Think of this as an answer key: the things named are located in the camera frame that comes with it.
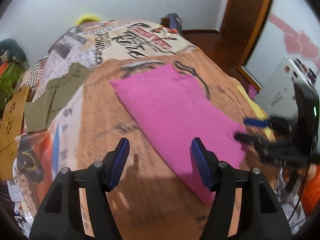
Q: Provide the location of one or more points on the printed blanket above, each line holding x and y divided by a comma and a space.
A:
100, 130

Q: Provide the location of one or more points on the pink heart wall sticker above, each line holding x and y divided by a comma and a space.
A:
300, 45

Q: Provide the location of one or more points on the pink pants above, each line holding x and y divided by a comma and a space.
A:
175, 110

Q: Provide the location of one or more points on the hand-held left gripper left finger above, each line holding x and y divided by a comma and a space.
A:
120, 165

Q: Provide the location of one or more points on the yellow cloth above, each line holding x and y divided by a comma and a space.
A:
257, 107

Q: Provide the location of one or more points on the yellow foam tube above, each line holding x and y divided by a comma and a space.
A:
87, 19

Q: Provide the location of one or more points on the wooden door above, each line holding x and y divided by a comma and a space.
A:
245, 17

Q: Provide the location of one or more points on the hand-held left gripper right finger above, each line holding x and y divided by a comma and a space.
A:
201, 167

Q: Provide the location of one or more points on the blue grey backpack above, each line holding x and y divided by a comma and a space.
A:
173, 21

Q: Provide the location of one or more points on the wooden bed post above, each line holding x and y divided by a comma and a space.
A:
164, 22

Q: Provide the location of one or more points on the olive green pants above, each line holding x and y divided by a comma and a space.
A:
57, 92

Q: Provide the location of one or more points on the white appliance with stickers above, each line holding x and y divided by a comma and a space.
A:
280, 90

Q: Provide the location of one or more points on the wooden lap table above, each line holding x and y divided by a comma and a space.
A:
12, 130

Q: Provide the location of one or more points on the pile of bags and clothes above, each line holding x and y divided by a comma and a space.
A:
12, 47

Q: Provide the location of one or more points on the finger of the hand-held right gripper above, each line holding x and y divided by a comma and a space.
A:
246, 137
257, 123

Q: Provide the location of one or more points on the person's orange shirt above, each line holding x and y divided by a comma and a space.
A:
312, 190

